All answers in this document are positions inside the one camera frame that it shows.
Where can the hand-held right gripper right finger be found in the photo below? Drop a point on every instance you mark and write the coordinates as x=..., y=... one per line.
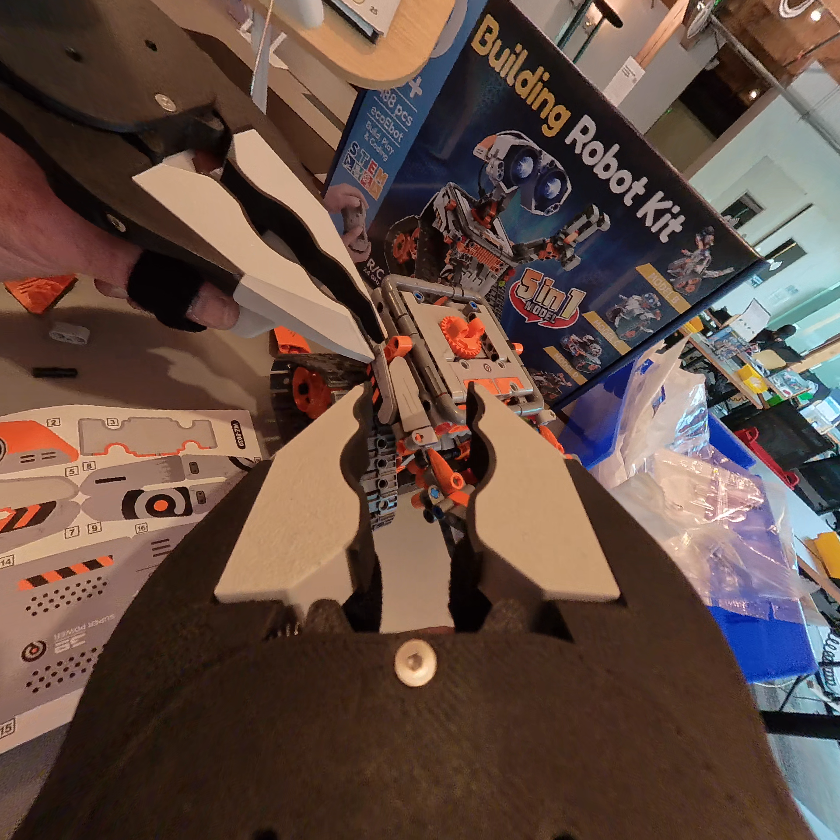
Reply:
x=544, y=525

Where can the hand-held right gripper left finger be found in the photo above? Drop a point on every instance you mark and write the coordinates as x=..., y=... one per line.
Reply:
x=289, y=525

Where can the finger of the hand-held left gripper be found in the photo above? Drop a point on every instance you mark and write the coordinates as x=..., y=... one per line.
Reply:
x=216, y=223
x=289, y=197

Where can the grey orange tracked toy robot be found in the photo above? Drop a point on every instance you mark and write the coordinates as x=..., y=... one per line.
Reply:
x=459, y=341

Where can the robot sticker sheet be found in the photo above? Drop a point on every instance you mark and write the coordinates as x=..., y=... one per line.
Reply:
x=79, y=590

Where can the person's left hand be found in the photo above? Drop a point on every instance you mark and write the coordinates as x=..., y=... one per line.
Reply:
x=46, y=236

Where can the orange triple-hole connector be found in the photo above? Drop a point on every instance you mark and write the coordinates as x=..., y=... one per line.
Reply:
x=289, y=340

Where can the wooden booklet stand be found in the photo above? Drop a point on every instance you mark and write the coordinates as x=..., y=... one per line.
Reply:
x=367, y=59

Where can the clear plastic bag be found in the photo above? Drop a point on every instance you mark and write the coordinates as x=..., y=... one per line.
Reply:
x=709, y=512

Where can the short grey beam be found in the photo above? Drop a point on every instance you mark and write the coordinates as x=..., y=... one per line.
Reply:
x=70, y=333

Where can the orange plastic panel piece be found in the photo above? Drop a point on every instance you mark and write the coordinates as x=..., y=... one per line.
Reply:
x=43, y=292

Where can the booklet holder clip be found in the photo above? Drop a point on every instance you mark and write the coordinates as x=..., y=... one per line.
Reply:
x=308, y=10

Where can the short black pin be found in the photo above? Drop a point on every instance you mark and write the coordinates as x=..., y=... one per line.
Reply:
x=56, y=373

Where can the blue storage bin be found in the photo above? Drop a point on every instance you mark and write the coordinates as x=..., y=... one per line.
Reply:
x=754, y=643

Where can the yellow storage bin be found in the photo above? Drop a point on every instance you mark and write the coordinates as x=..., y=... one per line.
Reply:
x=749, y=376

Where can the blue robot kit box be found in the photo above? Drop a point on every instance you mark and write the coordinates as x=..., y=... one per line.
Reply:
x=590, y=216

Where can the red plastic frame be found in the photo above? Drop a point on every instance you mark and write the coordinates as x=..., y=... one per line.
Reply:
x=764, y=453

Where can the black wall sign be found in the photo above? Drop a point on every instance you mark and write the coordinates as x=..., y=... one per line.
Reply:
x=741, y=211
x=778, y=257

